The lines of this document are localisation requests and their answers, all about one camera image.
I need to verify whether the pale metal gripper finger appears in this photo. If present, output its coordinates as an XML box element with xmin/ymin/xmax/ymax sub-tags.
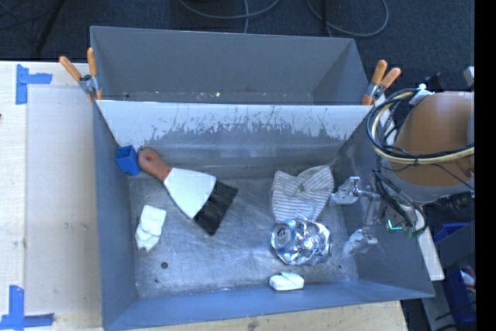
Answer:
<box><xmin>329</xmin><ymin>176</ymin><xmax>364</xmax><ymax>206</ymax></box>
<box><xmin>342</xmin><ymin>227</ymin><xmax>379</xmax><ymax>259</ymax></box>

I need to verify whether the striped white cloth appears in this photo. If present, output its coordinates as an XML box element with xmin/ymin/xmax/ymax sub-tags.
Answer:
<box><xmin>270</xmin><ymin>164</ymin><xmax>336</xmax><ymax>224</ymax></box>

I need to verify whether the crushed silver can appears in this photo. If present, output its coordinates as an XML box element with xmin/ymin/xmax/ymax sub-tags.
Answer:
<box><xmin>270</xmin><ymin>219</ymin><xmax>333</xmax><ymax>267</ymax></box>

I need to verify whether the small white oval block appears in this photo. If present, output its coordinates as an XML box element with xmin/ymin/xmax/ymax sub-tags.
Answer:
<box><xmin>269</xmin><ymin>271</ymin><xmax>306</xmax><ymax>292</ymax></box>

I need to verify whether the grey metal bin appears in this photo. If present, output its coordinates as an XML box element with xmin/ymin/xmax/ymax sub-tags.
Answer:
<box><xmin>89</xmin><ymin>26</ymin><xmax>437</xmax><ymax>331</ymax></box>

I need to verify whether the white crumpled lump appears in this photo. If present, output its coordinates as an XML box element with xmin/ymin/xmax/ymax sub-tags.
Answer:
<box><xmin>134</xmin><ymin>204</ymin><xmax>167</xmax><ymax>252</ymax></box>

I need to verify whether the small blue plastic box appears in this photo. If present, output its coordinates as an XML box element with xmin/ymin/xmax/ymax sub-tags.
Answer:
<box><xmin>115</xmin><ymin>145</ymin><xmax>143</xmax><ymax>178</ymax></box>

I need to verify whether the pale wood flat board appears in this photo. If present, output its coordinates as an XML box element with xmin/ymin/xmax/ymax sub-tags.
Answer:
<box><xmin>25</xmin><ymin>83</ymin><xmax>104</xmax><ymax>317</ymax></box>

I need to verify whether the brown-handled black bristle brush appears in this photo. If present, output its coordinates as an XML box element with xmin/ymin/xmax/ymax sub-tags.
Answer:
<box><xmin>137</xmin><ymin>147</ymin><xmax>239</xmax><ymax>237</ymax></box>

